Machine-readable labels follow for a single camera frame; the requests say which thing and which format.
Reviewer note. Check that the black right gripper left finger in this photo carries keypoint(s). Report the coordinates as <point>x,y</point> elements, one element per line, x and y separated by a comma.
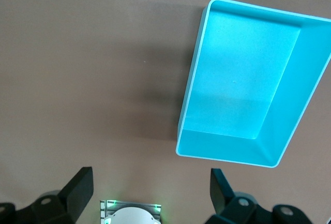
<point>77,190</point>

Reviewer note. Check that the turquoise plastic bin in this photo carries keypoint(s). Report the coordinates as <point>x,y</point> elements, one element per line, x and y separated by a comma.
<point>240,79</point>

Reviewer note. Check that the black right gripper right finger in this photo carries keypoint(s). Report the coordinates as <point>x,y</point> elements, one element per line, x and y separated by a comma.
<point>222,195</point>

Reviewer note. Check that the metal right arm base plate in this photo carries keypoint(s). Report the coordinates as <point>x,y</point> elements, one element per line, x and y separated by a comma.
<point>129,203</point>

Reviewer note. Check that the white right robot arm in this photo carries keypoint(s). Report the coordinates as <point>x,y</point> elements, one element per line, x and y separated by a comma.
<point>129,216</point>

